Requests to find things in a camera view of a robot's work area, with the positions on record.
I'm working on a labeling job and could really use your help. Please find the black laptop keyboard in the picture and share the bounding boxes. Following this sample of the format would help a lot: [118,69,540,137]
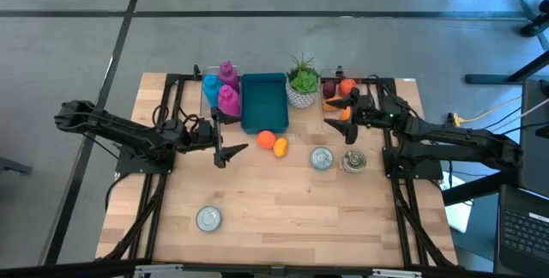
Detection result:
[493,183,549,277]

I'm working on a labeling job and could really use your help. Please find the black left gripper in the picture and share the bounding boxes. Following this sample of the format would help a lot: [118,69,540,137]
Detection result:
[190,109,250,169]

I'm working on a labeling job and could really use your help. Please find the orange toy sweet potato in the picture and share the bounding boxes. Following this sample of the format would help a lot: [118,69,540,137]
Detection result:
[321,96,344,113]

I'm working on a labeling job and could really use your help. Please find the office chair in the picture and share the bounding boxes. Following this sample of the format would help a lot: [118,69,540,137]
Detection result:
[508,0,549,39]

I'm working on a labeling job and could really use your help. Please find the yellow extension cord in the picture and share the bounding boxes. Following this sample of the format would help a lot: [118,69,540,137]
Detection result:
[447,99,522,127]

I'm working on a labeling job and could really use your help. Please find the dark grey monitor back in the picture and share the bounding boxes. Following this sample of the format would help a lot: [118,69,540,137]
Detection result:
[517,78,549,200]

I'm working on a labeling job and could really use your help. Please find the black table leg bar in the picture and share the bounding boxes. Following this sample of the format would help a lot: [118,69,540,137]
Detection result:
[441,165,521,207]

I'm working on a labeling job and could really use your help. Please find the tin can teal label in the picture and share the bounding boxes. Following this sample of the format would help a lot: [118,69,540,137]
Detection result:
[309,146,335,172]

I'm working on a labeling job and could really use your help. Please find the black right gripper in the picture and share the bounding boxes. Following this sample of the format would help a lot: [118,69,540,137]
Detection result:
[324,87,398,145]

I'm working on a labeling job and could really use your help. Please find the teal plastic tray bin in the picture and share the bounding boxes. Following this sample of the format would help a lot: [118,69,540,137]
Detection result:
[239,71,289,135]

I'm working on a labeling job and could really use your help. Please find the purple magenta water bottle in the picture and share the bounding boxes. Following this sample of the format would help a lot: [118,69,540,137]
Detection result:
[218,59,240,93]

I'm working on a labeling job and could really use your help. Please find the grey chair base leg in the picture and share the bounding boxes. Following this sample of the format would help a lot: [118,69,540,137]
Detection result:
[0,155,33,176]

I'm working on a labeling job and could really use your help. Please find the tin can red-blue label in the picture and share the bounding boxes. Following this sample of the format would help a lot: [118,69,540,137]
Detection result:
[341,149,368,174]

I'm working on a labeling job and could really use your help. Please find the black crossbar silver brackets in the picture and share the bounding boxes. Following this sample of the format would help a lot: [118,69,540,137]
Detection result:
[0,259,549,278]

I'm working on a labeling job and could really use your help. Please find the red-orange toy bell pepper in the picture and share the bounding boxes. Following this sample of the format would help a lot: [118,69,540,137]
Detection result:
[338,78,358,98]

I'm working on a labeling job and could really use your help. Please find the white paper sheet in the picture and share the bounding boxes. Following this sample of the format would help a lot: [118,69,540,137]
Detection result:
[443,171,474,234]

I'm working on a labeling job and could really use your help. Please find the bright pink water bottle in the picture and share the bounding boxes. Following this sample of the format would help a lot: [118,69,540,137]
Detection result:
[217,84,242,118]

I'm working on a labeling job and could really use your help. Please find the dark red toy beet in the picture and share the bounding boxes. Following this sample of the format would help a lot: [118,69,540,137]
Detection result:
[321,79,338,99]

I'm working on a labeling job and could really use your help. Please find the clear plastic bin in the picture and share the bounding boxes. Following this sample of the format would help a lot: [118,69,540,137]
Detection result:
[319,69,372,133]
[199,65,244,120]

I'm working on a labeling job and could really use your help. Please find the yellow-orange toy lemon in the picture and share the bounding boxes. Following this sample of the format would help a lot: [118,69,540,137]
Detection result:
[272,136,290,159]

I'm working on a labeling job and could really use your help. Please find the silver-lidded tin can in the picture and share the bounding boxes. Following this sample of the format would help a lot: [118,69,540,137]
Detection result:
[195,205,223,233]

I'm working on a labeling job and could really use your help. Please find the potted succulent plant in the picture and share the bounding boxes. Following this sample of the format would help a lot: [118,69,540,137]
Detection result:
[285,52,322,110]

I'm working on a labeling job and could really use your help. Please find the blue plastic water bottle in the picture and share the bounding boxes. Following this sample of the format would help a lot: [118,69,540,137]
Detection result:
[202,74,224,111]

